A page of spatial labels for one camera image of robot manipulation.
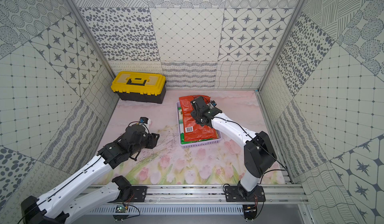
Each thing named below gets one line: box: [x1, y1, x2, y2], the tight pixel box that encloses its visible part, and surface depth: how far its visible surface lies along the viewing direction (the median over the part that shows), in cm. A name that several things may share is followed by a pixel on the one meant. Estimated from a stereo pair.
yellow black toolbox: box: [110, 71, 167, 104], surface depth 104 cm
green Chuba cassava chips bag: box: [177, 105, 217, 145], surface depth 89 cm
